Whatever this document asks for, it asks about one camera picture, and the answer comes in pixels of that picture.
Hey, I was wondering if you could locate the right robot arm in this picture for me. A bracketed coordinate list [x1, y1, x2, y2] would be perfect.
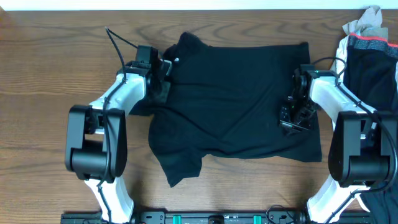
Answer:
[279, 65, 397, 223]

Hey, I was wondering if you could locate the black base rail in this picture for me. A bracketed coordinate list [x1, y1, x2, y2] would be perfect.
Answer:
[60, 210, 375, 224]

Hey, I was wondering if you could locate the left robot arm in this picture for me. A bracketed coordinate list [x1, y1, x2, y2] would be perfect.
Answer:
[62, 60, 172, 223]

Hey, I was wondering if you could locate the black shorts red waistband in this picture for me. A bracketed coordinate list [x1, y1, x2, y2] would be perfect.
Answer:
[343, 34, 397, 223]

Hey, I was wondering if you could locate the beige garment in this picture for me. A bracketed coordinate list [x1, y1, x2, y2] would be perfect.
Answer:
[342, 5, 388, 39]

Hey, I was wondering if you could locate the white garment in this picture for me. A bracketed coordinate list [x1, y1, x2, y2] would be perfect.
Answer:
[330, 36, 349, 74]

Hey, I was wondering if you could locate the black t-shirt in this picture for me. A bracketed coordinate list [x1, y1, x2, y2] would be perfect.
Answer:
[134, 32, 322, 187]

